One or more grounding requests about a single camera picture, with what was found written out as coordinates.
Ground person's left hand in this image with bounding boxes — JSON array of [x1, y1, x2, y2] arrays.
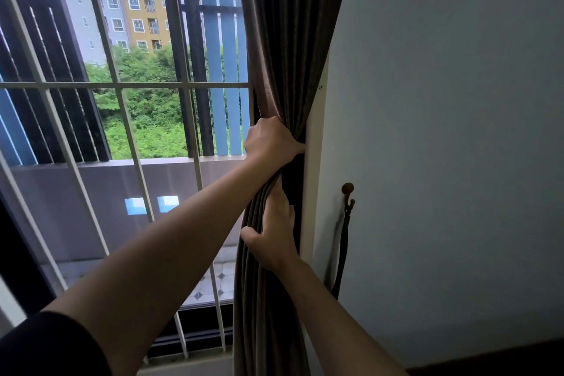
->
[[243, 116, 306, 174]]

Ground white window trim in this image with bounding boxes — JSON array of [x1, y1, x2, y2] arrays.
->
[[299, 53, 330, 266]]

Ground grey apartment building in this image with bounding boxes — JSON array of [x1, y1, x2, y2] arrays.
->
[[59, 0, 131, 66]]

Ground green trees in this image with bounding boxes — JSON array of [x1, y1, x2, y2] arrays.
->
[[84, 45, 250, 160]]

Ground black window frame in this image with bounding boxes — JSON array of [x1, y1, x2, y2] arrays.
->
[[0, 194, 234, 359]]

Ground row of balcony slats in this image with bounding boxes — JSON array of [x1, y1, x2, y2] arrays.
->
[[0, 0, 252, 167]]

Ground brown wall hook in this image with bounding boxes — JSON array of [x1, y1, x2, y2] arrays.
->
[[341, 182, 357, 214]]

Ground person's left forearm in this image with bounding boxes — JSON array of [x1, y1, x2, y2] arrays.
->
[[43, 157, 283, 376]]

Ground person's right hand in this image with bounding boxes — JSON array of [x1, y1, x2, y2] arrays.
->
[[239, 176, 301, 276]]

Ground brown curtain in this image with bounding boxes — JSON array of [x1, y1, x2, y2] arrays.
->
[[232, 0, 356, 376]]

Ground person's right forearm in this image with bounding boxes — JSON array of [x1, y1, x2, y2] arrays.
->
[[275, 256, 408, 376]]

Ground brown curtain tieback strap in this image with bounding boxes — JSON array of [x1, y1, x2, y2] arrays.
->
[[330, 207, 354, 300]]

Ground person's black sleeve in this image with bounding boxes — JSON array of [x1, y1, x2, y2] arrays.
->
[[0, 311, 113, 376]]

